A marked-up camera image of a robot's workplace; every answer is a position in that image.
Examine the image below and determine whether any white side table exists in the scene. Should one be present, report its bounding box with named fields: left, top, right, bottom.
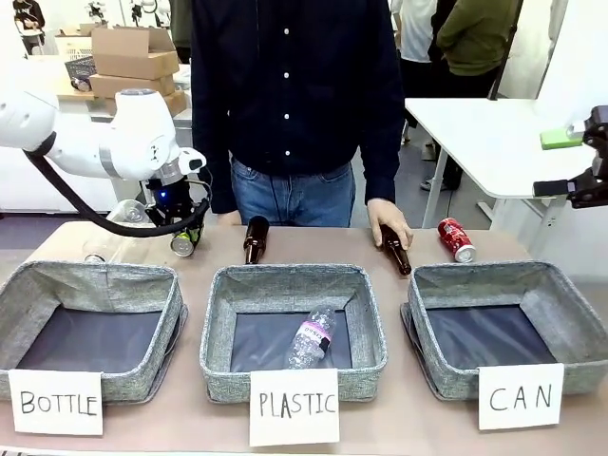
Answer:
left=403, top=96, right=608, bottom=260

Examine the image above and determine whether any bystander in green jacket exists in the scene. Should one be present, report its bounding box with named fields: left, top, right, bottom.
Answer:
left=435, top=0, right=513, bottom=101

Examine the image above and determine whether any white paper label plastic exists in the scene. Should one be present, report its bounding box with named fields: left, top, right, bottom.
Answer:
left=248, top=367, right=342, bottom=448

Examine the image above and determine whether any person in dark shirt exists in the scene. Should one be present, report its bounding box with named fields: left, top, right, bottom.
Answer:
left=189, top=0, right=406, bottom=228

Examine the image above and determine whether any bystander in dark green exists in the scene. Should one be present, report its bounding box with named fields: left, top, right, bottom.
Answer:
left=167, top=0, right=194, bottom=66

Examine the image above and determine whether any bystander in black top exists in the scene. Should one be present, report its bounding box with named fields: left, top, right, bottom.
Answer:
left=10, top=0, right=47, bottom=56

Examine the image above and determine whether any white plastic crate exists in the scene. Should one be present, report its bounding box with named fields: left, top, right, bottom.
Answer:
left=55, top=33, right=94, bottom=59

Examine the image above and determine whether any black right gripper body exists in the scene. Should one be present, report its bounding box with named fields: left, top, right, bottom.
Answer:
left=567, top=105, right=608, bottom=211

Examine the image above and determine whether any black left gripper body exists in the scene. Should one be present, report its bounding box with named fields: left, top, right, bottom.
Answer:
left=143, top=176, right=206, bottom=226

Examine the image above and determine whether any clear plastic water bottle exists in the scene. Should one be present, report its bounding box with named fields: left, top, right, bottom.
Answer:
left=283, top=305, right=339, bottom=371

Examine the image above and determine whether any flat cardboard box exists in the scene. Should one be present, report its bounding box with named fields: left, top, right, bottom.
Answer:
left=104, top=89, right=188, bottom=118
left=88, top=72, right=178, bottom=100

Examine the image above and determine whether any person's left hand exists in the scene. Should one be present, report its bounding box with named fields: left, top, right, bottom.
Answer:
left=367, top=197, right=415, bottom=252

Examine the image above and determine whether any person's right forearm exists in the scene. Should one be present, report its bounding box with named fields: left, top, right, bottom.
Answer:
left=191, top=70, right=238, bottom=216

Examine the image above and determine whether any brown glass bottle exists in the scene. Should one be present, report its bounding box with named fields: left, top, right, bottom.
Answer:
left=379, top=224, right=413, bottom=277
left=242, top=214, right=271, bottom=266

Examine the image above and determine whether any bystander in white shirt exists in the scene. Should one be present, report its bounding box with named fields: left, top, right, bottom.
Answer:
left=390, top=0, right=436, bottom=64

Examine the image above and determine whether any grey basket labelled plastic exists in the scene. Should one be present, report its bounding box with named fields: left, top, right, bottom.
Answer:
left=199, top=263, right=389, bottom=405

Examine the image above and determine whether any black mesh basket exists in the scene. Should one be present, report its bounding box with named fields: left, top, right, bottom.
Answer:
left=63, top=54, right=97, bottom=87

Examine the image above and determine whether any person's left forearm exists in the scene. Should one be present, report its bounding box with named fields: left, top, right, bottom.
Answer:
left=358, top=70, right=406, bottom=202

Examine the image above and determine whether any white paper label bottle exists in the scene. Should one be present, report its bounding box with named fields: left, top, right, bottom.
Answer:
left=8, top=369, right=105, bottom=437

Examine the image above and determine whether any green drink can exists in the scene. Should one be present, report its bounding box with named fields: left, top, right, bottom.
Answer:
left=170, top=226, right=203, bottom=258

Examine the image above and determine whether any grey basket labelled bottle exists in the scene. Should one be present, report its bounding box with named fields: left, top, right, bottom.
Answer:
left=0, top=259, right=189, bottom=405

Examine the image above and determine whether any red drink can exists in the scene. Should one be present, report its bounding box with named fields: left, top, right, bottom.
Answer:
left=436, top=217, right=477, bottom=264

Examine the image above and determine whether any open cardboard box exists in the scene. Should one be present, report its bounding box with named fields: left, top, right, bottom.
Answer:
left=90, top=25, right=181, bottom=81

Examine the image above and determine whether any white paper label can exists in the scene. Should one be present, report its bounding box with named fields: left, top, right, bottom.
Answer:
left=477, top=362, right=565, bottom=431

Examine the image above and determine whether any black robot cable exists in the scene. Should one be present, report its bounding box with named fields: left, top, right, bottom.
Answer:
left=22, top=133, right=211, bottom=238

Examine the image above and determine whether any grey basket labelled can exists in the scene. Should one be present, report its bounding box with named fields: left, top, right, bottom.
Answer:
left=400, top=259, right=608, bottom=401

